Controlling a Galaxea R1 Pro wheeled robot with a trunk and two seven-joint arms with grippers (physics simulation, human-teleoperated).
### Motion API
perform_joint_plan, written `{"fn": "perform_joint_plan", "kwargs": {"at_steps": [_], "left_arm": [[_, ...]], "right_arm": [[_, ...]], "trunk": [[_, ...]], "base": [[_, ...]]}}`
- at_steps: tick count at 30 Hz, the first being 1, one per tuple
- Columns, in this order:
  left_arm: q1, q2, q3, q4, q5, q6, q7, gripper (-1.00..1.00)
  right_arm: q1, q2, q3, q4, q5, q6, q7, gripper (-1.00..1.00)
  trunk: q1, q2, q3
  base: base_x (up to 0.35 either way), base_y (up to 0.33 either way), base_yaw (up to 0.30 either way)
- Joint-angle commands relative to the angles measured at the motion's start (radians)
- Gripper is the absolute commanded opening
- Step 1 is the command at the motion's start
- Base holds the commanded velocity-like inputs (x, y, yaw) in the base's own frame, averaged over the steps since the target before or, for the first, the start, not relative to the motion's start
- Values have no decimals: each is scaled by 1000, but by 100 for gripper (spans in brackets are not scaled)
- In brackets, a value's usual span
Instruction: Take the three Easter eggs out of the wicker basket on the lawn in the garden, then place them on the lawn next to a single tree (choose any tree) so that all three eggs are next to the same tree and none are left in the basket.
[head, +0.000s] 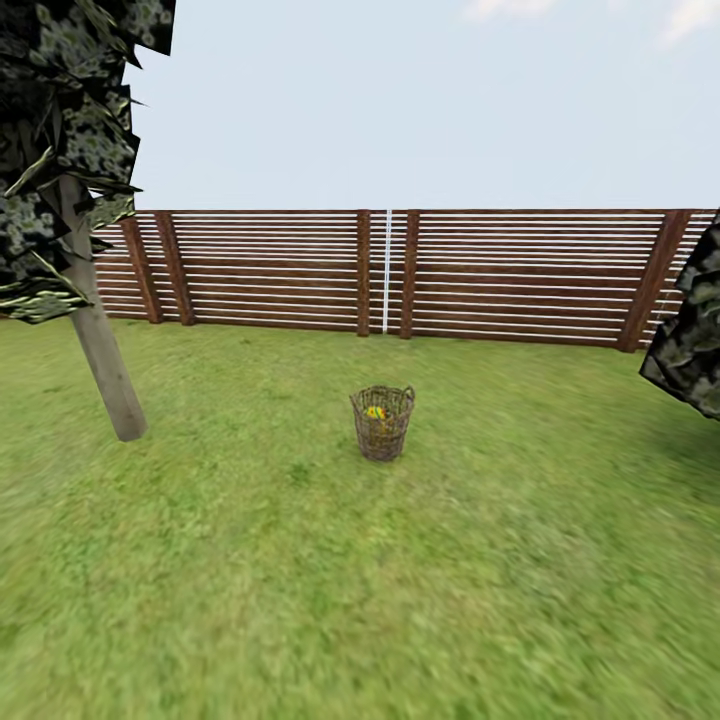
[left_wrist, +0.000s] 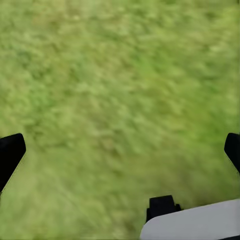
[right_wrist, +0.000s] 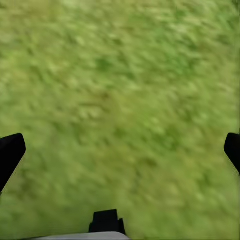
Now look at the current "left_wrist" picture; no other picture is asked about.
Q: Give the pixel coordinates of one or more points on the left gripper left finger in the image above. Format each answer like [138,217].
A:
[12,149]

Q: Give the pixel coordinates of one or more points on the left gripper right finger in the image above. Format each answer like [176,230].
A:
[232,149]

